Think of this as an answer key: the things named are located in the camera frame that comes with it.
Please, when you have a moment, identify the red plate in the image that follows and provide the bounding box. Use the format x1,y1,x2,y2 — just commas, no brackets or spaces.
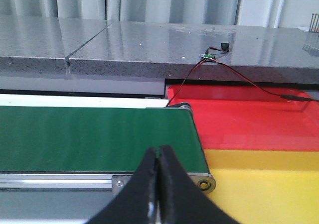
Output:
167,85,319,152

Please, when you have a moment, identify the small green circuit board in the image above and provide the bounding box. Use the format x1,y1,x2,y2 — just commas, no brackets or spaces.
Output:
200,53,215,60

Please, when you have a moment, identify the yellow plate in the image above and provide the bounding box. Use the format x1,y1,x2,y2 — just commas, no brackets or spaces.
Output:
205,149,319,224

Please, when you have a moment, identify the red black wire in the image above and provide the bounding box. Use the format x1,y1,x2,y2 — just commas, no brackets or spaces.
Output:
166,47,319,108

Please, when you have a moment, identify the wire rack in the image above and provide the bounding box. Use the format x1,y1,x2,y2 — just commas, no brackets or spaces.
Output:
309,13,319,33

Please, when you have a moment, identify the grey stone counter slab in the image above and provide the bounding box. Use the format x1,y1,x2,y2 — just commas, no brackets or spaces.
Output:
0,15,319,85

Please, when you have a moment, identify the grey pleated curtain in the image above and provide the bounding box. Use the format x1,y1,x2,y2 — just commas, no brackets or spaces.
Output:
0,0,319,28

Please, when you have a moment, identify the small black sensor block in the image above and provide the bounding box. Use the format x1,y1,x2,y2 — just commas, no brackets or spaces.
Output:
220,42,230,52

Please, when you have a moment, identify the aluminium conveyor frame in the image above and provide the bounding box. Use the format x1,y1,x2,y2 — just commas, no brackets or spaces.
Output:
0,95,216,193

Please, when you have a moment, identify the green conveyor belt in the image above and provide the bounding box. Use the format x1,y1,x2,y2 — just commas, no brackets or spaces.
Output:
0,106,209,173

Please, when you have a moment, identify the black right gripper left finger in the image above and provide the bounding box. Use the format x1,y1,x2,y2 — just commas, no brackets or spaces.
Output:
87,147,158,224

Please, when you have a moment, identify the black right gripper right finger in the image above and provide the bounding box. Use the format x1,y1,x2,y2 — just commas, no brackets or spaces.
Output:
159,145,238,224

